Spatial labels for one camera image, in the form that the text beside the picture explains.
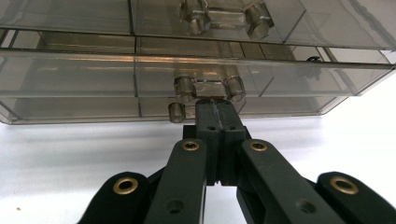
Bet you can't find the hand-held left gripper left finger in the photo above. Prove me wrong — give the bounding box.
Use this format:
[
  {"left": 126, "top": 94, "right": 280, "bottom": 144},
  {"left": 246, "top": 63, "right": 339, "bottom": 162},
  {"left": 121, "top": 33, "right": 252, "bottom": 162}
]
[{"left": 182, "top": 98, "right": 223, "bottom": 187}]

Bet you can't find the small black object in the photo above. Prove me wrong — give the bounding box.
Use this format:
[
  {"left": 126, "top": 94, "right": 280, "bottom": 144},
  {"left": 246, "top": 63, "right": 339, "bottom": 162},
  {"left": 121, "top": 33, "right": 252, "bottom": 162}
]
[{"left": 300, "top": 55, "right": 323, "bottom": 80}]

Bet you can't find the smoky clear drawer cabinet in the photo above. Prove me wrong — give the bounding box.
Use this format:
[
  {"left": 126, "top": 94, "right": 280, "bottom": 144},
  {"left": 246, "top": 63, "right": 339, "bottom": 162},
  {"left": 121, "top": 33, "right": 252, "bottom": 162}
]
[{"left": 0, "top": 0, "right": 396, "bottom": 126}]

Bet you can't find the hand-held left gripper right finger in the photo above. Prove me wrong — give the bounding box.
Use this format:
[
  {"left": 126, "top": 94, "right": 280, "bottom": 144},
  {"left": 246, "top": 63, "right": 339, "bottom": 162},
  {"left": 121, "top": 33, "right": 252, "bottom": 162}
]
[{"left": 215, "top": 98, "right": 252, "bottom": 187}]

